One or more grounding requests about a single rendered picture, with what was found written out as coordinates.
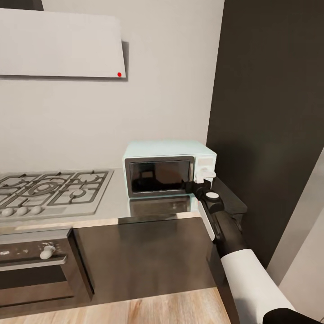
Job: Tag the microwave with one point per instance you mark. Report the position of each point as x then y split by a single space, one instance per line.
155 168

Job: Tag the range hood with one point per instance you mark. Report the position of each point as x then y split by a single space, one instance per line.
39 43

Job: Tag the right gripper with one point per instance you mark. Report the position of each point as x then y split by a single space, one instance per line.
191 187

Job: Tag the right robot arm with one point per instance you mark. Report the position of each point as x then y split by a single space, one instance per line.
257 298

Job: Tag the burner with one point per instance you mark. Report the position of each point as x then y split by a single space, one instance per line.
52 194

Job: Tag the fridge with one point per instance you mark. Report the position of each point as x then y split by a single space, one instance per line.
266 127

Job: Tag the oven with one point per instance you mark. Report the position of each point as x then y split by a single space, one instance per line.
42 270

